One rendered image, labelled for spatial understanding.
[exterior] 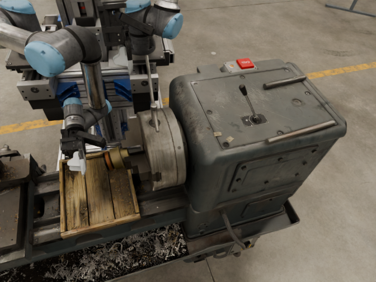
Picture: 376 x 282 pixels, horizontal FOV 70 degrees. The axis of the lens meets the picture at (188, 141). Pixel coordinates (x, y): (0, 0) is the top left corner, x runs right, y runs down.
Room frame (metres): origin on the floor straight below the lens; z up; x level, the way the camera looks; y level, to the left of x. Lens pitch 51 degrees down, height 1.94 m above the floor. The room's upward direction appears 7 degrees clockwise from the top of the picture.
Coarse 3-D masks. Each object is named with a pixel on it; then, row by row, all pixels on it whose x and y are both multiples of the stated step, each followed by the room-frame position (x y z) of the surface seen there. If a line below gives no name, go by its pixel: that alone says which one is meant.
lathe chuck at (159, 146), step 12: (144, 120) 0.64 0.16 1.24; (144, 132) 0.59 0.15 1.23; (168, 132) 0.60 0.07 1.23; (144, 144) 0.59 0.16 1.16; (156, 144) 0.55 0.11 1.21; (168, 144) 0.56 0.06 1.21; (156, 156) 0.52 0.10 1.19; (168, 156) 0.53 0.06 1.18; (156, 168) 0.50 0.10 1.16; (168, 168) 0.51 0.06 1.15; (168, 180) 0.49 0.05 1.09
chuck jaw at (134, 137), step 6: (132, 120) 0.68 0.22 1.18; (138, 120) 0.68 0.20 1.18; (132, 126) 0.66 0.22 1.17; (138, 126) 0.67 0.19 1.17; (126, 132) 0.64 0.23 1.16; (132, 132) 0.65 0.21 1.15; (138, 132) 0.65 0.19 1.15; (126, 138) 0.62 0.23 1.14; (132, 138) 0.63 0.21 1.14; (138, 138) 0.64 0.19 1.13; (126, 144) 0.61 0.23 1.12; (132, 144) 0.61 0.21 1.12; (138, 144) 0.62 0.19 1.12
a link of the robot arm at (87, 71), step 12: (84, 36) 0.81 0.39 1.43; (84, 48) 0.90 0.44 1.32; (96, 48) 0.84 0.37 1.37; (84, 60) 0.82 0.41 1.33; (96, 60) 0.83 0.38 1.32; (84, 72) 0.83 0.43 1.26; (96, 72) 0.84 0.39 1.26; (84, 84) 0.85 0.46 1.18; (96, 84) 0.84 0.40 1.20; (96, 96) 0.84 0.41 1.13; (96, 108) 0.84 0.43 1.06; (108, 108) 0.89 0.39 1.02; (96, 120) 0.82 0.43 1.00
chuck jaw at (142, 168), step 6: (132, 156) 0.57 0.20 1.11; (138, 156) 0.57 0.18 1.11; (144, 156) 0.57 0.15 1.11; (126, 162) 0.54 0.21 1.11; (132, 162) 0.53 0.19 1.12; (138, 162) 0.54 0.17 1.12; (144, 162) 0.54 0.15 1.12; (126, 168) 0.53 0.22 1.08; (132, 168) 0.51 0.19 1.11; (138, 168) 0.51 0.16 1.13; (144, 168) 0.51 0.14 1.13; (150, 168) 0.52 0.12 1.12; (144, 174) 0.49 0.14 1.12; (150, 174) 0.49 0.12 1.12; (156, 174) 0.49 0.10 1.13; (156, 180) 0.48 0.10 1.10
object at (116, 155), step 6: (114, 150) 0.58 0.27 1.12; (120, 150) 0.59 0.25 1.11; (126, 150) 0.59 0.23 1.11; (108, 156) 0.55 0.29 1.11; (114, 156) 0.55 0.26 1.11; (120, 156) 0.56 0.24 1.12; (126, 156) 0.57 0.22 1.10; (108, 162) 0.53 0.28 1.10; (114, 162) 0.54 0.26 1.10; (120, 162) 0.54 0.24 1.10; (108, 168) 0.52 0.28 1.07; (114, 168) 0.54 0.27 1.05
